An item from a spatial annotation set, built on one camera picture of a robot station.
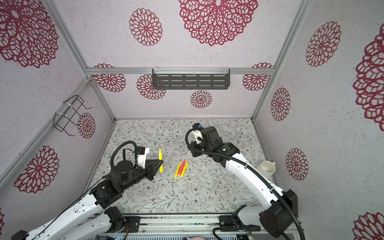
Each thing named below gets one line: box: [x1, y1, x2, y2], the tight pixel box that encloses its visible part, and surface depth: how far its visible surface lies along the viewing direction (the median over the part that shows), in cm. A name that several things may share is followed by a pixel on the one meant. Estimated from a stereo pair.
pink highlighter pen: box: [178, 159, 187, 176], surface depth 95 cm
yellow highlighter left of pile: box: [174, 160, 182, 178], surface depth 94 cm
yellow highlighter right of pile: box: [180, 160, 190, 177], surface depth 95 cm
